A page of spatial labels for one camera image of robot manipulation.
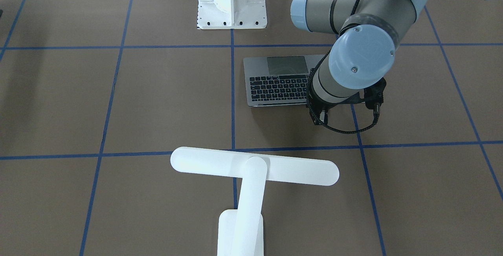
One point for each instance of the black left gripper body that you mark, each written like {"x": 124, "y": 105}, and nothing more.
{"x": 316, "y": 115}

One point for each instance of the grey laptop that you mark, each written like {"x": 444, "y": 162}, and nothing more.
{"x": 279, "y": 80}

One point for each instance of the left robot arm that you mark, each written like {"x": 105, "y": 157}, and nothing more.
{"x": 369, "y": 34}

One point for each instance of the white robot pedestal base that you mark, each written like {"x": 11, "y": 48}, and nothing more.
{"x": 231, "y": 14}

